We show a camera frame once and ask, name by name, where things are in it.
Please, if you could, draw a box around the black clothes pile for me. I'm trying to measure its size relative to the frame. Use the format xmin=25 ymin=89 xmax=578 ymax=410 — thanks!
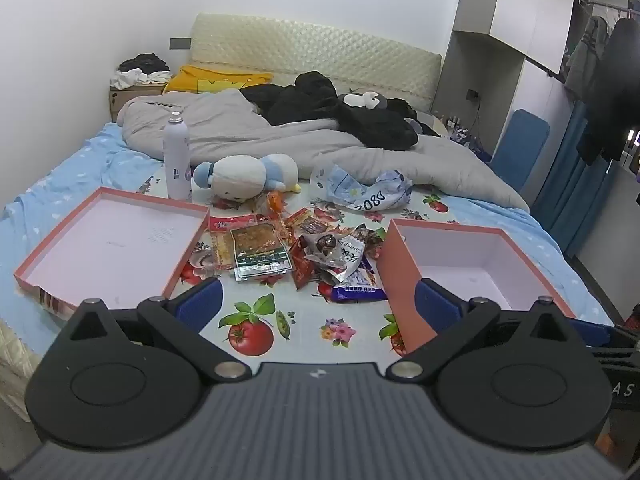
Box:
xmin=240 ymin=71 xmax=421 ymax=152

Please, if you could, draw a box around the blue and white snack packet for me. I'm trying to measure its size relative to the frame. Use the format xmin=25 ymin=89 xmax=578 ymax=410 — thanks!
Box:
xmin=331 ymin=259 xmax=390 ymax=305

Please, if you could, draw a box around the brown cardboard box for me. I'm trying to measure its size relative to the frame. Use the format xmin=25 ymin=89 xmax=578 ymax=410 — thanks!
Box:
xmin=109 ymin=85 xmax=166 ymax=123

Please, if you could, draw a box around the black and white plush toy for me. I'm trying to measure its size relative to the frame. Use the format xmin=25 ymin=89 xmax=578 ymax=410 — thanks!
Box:
xmin=340 ymin=90 xmax=388 ymax=111

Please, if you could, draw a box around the blue curtain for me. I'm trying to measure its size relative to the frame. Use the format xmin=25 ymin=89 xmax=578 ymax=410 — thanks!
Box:
xmin=532 ymin=100 xmax=621 ymax=256

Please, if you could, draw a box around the white spray bottle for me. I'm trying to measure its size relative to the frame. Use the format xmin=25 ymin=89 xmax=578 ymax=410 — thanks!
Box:
xmin=162 ymin=110 xmax=193 ymax=202

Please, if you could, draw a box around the deep pink cardboard box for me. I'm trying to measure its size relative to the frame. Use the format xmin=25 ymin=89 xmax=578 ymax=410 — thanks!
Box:
xmin=376 ymin=217 xmax=578 ymax=358

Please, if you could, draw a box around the crumpled white plastic bag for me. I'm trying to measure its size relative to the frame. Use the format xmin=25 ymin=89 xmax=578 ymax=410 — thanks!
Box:
xmin=310 ymin=162 xmax=413 ymax=213

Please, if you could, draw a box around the hanging black garment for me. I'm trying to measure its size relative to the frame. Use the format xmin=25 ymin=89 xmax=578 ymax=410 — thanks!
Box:
xmin=575 ymin=17 xmax=640 ymax=163

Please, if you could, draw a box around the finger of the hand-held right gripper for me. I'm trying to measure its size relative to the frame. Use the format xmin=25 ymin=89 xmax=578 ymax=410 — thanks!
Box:
xmin=570 ymin=319 xmax=640 ymax=352

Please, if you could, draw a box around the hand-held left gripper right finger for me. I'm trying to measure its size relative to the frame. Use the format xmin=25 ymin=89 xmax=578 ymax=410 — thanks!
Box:
xmin=387 ymin=277 xmax=576 ymax=382

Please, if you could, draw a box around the dark chestnut snack packet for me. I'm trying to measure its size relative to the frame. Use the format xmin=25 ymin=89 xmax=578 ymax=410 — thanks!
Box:
xmin=302 ymin=232 xmax=343 ymax=263

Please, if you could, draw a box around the clear green label snack packet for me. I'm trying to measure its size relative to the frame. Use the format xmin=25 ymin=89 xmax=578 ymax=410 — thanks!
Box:
xmin=229 ymin=224 xmax=294 ymax=282

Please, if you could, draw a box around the orange snack packet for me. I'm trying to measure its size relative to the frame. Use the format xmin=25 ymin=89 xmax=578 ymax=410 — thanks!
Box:
xmin=267 ymin=191 xmax=288 ymax=223

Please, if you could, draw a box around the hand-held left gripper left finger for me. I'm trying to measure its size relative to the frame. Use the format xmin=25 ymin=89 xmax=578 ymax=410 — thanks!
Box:
xmin=62 ymin=276 xmax=249 ymax=383

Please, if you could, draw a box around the floral fruit print tablecloth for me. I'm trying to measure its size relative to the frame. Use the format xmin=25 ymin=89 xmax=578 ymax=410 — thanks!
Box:
xmin=30 ymin=160 xmax=616 ymax=361

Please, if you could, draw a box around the white wardrobe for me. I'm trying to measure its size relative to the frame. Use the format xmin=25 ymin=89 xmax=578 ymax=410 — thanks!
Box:
xmin=432 ymin=0 xmax=578 ymax=201

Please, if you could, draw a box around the grey duvet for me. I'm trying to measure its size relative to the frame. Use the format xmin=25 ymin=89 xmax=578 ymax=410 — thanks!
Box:
xmin=117 ymin=89 xmax=531 ymax=211

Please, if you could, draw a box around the dark foil snack packet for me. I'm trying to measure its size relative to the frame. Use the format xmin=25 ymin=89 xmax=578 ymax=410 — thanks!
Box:
xmin=359 ymin=225 xmax=390 ymax=261

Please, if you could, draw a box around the hanging grey garment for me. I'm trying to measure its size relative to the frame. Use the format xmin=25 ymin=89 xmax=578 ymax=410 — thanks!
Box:
xmin=565 ymin=15 xmax=611 ymax=96

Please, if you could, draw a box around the white and blue plush penguin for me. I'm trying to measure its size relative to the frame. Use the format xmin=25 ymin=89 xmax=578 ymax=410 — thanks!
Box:
xmin=192 ymin=152 xmax=303 ymax=206

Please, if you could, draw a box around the white black script snack packet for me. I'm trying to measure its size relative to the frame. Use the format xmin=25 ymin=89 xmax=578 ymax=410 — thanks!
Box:
xmin=334 ymin=236 xmax=368 ymax=283

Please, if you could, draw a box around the brown strip snack packet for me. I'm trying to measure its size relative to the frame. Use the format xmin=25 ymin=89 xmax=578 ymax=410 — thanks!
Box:
xmin=282 ymin=208 xmax=323 ymax=236

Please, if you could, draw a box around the cream padded headboard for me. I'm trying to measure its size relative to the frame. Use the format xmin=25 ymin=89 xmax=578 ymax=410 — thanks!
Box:
xmin=190 ymin=12 xmax=443 ymax=111

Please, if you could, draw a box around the blue chair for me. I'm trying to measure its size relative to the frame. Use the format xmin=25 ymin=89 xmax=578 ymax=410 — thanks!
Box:
xmin=490 ymin=109 xmax=551 ymax=201

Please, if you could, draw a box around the red foil snack packet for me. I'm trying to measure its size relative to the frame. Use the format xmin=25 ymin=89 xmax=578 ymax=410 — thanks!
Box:
xmin=289 ymin=236 xmax=323 ymax=290

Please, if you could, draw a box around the yellowish clear snack packet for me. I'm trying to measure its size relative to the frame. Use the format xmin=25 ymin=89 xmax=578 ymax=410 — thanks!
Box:
xmin=209 ymin=232 xmax=236 ymax=270

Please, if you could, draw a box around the black and white clothes heap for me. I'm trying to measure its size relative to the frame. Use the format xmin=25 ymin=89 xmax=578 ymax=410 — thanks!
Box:
xmin=111 ymin=52 xmax=173 ymax=88

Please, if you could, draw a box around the shallow pink box lid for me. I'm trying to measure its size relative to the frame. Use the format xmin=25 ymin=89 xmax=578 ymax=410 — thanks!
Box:
xmin=13 ymin=186 xmax=211 ymax=311

